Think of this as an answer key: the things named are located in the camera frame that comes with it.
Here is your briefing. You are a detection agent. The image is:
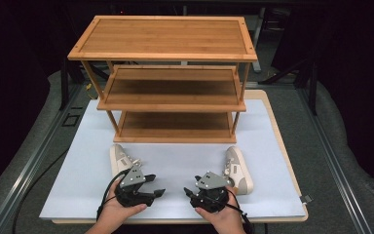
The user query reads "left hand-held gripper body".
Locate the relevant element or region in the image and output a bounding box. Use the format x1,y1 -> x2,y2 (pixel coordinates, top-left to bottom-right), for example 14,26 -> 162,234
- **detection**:
114,162 -> 156,209

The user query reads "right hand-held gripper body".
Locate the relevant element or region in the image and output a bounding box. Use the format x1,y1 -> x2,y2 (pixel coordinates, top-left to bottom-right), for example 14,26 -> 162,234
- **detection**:
189,171 -> 233,215

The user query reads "white and grey sneaker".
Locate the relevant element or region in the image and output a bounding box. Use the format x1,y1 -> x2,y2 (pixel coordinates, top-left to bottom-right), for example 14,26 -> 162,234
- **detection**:
222,145 -> 254,196
109,143 -> 143,178

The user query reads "three-tier wooden shoe rack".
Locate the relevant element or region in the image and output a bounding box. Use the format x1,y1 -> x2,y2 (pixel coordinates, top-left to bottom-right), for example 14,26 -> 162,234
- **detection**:
67,15 -> 258,144

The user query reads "person's left hand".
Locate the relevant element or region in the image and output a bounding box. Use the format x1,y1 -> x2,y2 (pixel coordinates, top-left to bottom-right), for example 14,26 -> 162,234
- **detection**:
96,186 -> 148,226

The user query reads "person's right hand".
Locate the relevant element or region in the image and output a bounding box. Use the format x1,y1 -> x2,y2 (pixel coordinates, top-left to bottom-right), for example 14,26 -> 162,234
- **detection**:
194,185 -> 246,230

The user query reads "white table mat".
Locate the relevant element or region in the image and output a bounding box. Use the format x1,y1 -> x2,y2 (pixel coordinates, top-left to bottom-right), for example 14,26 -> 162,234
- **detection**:
38,98 -> 307,220

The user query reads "light wooden board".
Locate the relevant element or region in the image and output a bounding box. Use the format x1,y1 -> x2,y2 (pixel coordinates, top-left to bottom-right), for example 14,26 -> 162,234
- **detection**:
51,89 -> 310,225

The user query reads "black metal stand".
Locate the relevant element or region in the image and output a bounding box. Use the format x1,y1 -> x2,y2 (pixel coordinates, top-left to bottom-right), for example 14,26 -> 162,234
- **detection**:
259,58 -> 318,115
59,58 -> 86,111

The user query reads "white metal stand leg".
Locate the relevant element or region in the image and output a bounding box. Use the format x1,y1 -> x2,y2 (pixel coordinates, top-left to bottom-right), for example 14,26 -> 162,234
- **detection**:
250,15 -> 265,73

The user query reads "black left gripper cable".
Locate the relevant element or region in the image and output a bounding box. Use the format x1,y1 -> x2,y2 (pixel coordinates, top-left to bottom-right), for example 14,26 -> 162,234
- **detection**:
95,169 -> 131,222

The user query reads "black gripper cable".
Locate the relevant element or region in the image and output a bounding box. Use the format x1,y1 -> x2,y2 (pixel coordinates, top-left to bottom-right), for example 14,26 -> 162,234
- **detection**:
95,169 -> 131,222
222,186 -> 256,234

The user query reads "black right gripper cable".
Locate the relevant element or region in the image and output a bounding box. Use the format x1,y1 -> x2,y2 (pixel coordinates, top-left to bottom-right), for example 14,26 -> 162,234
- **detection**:
222,186 -> 256,234

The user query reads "long black floor cable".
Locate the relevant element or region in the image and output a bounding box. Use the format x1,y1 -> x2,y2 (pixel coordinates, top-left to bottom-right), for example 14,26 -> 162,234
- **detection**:
12,147 -> 70,234

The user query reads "aluminium rail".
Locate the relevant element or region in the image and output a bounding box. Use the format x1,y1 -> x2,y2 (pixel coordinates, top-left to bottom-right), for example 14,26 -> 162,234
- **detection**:
0,85 -> 83,234
295,87 -> 374,234

